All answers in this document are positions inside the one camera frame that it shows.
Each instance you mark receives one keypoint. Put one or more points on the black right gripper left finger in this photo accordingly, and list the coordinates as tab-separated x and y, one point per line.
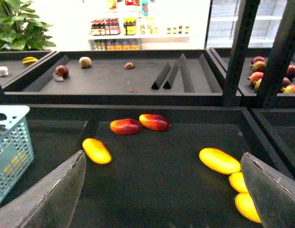
52	201

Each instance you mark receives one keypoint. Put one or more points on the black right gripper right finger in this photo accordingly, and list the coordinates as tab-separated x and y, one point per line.
272	192

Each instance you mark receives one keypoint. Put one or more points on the light blue plastic basket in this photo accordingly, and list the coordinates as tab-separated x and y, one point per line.
16	152

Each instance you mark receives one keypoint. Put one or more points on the brown basket handle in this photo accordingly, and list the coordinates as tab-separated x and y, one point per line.
2	129

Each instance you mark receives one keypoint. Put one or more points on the yellow mango right lower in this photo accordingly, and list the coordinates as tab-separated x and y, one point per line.
245	206

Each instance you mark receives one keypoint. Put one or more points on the yellow mango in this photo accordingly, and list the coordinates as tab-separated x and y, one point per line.
245	206
219	161
96	151
237	182

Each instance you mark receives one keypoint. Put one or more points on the yellow mango right middle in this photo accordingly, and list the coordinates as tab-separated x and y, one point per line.
237	182

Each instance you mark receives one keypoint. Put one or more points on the yellow mango left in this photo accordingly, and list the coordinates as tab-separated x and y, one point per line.
96	151

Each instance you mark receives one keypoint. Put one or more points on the yellow mango right upper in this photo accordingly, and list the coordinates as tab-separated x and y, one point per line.
219	161

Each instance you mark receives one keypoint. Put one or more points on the red mango left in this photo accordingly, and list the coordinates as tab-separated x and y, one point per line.
125	126

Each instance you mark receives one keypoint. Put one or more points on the red mango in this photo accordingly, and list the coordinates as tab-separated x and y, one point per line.
154	122
125	126

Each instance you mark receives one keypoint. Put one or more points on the red mango right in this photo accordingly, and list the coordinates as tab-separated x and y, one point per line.
154	122

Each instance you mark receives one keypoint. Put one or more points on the black lower display tray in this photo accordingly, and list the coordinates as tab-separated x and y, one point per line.
155	179

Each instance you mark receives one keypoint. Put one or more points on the black display tray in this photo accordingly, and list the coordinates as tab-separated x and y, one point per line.
155	179
144	77

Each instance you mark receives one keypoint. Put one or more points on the black upper display tray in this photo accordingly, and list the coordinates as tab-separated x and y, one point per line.
144	77

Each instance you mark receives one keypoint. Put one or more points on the green potted plant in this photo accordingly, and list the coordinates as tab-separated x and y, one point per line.
21	28

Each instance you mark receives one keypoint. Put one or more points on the white bottle shelf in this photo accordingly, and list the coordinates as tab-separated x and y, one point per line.
137	24

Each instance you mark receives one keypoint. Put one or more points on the black shelf post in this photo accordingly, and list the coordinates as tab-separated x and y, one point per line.
244	26

